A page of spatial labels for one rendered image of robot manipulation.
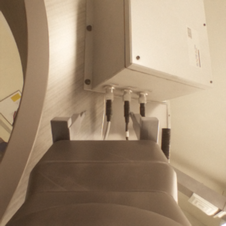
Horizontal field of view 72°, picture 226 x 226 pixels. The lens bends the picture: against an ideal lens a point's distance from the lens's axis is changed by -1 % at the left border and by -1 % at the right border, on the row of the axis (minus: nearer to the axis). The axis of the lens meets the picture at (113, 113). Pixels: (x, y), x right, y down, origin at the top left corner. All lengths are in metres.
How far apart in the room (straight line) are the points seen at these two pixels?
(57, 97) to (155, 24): 0.18
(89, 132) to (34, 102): 0.11
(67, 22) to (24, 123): 0.20
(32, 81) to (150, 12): 0.18
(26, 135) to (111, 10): 0.21
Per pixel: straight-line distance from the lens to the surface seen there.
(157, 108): 0.38
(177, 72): 0.25
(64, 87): 0.27
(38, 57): 0.23
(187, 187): 5.11
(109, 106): 0.25
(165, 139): 0.36
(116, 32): 0.24
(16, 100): 6.39
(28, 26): 0.25
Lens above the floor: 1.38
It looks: 28 degrees up
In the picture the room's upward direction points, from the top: 46 degrees clockwise
